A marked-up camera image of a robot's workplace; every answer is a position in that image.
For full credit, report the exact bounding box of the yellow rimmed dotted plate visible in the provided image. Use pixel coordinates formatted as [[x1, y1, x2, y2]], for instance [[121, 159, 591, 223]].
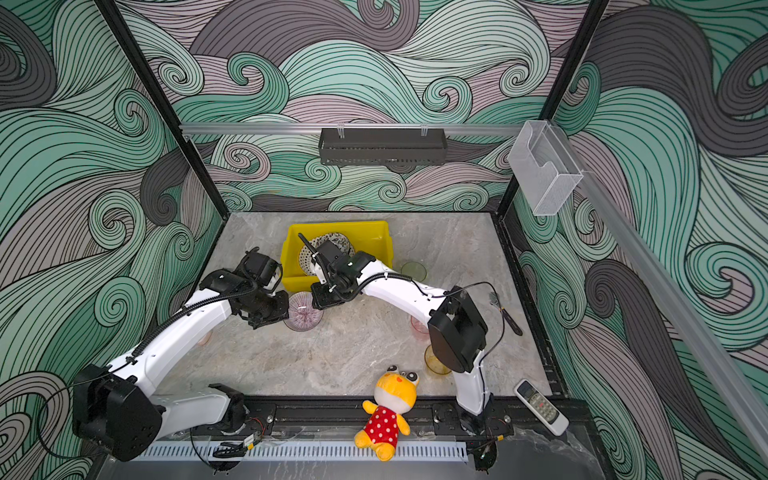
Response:
[[299, 235, 323, 276]]

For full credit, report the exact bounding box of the brown striped bowl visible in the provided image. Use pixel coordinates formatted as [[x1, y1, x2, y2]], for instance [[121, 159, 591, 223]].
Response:
[[284, 292, 323, 332]]

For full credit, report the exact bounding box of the green transparent cup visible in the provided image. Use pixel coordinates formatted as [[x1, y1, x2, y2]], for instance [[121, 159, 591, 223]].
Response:
[[400, 261, 428, 282]]

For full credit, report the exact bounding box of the pink transparent cup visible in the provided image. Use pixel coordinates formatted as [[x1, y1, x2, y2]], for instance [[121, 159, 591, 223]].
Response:
[[410, 316, 430, 342]]

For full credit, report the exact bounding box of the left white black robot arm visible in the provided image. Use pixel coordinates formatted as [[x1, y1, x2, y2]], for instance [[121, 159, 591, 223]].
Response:
[[72, 248, 288, 461]]

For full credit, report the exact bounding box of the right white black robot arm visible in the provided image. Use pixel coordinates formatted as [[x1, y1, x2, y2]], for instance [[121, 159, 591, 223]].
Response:
[[298, 234, 491, 417]]

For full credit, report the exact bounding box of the yellow plastic bin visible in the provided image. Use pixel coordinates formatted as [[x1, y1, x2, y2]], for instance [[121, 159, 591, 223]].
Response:
[[280, 220, 394, 293]]

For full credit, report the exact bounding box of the amber transparent cup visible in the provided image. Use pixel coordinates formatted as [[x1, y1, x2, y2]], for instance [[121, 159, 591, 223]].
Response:
[[423, 345, 452, 376]]

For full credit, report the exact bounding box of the yellow plush toy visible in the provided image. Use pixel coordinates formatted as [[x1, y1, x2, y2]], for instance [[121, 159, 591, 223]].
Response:
[[354, 365, 419, 462]]

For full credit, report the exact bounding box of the white remote control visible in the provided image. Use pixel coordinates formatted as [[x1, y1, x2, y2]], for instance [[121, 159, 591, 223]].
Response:
[[515, 379, 569, 436]]

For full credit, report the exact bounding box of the black wall shelf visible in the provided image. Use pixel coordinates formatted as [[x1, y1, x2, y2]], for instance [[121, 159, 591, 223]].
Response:
[[318, 127, 448, 166]]

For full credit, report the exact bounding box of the black handled tool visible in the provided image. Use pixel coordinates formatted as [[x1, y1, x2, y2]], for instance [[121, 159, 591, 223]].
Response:
[[489, 293, 523, 336]]

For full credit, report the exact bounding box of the white slotted cable duct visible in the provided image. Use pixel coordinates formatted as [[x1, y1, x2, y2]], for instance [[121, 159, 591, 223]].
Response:
[[135, 440, 469, 463]]

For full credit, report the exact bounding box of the clear plastic wall holder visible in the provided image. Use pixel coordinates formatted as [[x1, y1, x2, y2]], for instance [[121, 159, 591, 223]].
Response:
[[507, 120, 583, 217]]

